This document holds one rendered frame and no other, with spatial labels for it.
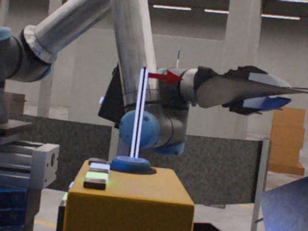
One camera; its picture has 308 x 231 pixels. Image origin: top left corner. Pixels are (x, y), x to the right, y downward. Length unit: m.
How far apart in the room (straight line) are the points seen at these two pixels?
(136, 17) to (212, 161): 1.87
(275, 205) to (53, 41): 0.69
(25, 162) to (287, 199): 0.60
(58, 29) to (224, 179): 1.83
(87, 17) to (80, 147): 1.52
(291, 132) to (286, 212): 8.13
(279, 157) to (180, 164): 6.37
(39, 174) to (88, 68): 6.22
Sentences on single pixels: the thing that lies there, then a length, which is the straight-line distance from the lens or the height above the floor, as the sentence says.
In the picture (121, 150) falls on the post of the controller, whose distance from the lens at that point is 1.26.
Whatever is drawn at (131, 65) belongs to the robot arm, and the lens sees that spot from 0.91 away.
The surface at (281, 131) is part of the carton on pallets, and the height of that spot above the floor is 0.77.
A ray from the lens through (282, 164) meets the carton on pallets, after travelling 8.93.
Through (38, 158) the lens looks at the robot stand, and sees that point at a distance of 1.08.
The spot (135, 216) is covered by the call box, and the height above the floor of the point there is 1.06.
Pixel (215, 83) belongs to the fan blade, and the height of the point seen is 1.18.
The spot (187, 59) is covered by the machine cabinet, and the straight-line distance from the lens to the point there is 6.89.
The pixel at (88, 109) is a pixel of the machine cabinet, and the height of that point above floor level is 0.80.
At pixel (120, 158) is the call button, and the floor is 1.08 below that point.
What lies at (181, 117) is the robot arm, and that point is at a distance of 1.01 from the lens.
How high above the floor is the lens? 1.15
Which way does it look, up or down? 3 degrees down
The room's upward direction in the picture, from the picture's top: 7 degrees clockwise
